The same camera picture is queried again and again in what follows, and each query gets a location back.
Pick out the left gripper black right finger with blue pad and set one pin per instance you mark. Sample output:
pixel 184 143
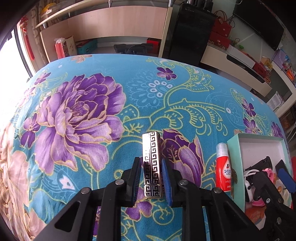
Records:
pixel 206 213

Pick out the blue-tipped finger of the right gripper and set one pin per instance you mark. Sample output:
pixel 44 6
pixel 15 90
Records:
pixel 285 177

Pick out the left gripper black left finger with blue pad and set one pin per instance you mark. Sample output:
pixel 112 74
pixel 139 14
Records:
pixel 76 221

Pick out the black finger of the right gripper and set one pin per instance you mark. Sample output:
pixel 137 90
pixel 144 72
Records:
pixel 279 219

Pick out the teal white shallow box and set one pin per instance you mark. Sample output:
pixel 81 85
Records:
pixel 246 150

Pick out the red white small bottle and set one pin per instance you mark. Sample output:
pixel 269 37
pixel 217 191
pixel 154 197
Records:
pixel 223 168

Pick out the gold black patterned lighter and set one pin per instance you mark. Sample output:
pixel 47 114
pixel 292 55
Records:
pixel 151 159

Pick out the pink wristband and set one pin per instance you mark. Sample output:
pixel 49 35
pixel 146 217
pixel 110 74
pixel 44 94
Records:
pixel 270 174

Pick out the black phone holder clip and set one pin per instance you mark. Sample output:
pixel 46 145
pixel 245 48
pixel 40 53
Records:
pixel 261 165

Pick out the white side shelf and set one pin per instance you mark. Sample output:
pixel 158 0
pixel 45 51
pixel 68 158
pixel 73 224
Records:
pixel 284 86

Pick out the floral blue blanket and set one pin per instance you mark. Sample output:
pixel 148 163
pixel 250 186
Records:
pixel 79 123

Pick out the white tv stand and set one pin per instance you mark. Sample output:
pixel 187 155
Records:
pixel 224 62

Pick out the white flat box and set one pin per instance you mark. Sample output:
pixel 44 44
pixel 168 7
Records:
pixel 240 56

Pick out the red gift box lower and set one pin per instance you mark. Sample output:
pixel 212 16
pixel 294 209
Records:
pixel 218 40

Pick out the red gift bag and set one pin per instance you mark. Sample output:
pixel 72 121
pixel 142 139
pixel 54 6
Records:
pixel 221 25

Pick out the black water dispenser cabinet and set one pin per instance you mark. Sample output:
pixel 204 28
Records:
pixel 188 33

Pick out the teal storage box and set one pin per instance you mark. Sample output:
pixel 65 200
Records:
pixel 86 46

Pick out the red box under desk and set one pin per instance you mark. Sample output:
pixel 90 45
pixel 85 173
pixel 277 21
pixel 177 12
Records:
pixel 153 45

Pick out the red white paper bag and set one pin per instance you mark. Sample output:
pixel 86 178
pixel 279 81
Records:
pixel 65 47

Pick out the wooden curved desk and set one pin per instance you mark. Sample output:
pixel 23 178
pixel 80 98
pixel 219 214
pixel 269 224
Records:
pixel 114 21

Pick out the red hanging ornament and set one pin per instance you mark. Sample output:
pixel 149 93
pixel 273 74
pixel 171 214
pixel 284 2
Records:
pixel 23 26

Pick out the wall mounted television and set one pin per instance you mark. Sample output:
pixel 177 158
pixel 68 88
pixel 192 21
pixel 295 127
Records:
pixel 258 17

